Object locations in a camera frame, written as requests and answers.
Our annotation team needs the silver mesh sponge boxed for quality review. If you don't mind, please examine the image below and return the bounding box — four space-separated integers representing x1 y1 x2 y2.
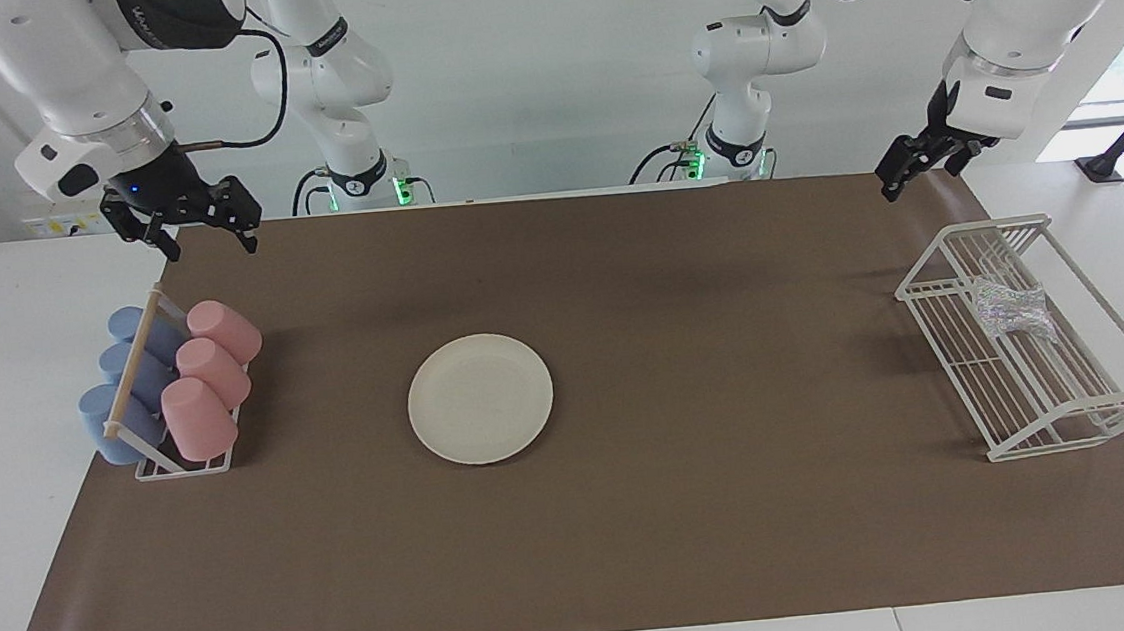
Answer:
971 275 1059 350

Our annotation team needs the black right base cable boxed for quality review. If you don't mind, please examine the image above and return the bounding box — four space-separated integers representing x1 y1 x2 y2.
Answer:
288 166 339 217

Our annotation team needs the black base cable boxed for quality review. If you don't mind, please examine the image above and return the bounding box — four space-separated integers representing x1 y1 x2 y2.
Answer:
620 93 725 188
288 166 339 217

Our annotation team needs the cream round plate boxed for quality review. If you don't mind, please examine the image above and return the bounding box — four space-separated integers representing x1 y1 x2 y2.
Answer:
403 329 560 471

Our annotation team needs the brown table mat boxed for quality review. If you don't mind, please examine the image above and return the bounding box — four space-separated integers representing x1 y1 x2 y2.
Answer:
0 151 1124 631

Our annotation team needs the blue cup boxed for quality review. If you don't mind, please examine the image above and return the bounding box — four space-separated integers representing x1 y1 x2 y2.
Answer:
106 302 192 372
76 380 170 469
98 338 181 418

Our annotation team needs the black left base cable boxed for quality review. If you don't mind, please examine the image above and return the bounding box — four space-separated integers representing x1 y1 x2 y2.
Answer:
620 93 725 188

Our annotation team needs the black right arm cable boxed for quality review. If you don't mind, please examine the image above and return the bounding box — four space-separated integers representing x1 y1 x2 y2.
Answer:
161 24 295 155

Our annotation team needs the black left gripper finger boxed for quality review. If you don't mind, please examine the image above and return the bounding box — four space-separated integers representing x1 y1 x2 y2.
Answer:
939 137 991 178
873 132 930 204

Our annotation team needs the white wire dish rack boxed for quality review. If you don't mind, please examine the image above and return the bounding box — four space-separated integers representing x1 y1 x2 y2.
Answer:
890 207 1124 470

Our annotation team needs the pink cup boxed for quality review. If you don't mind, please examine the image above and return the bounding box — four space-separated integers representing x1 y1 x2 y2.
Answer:
159 373 241 465
185 296 265 370
174 334 254 414

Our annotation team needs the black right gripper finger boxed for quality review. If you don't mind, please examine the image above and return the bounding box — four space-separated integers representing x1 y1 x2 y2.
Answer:
101 190 184 269
200 174 266 259

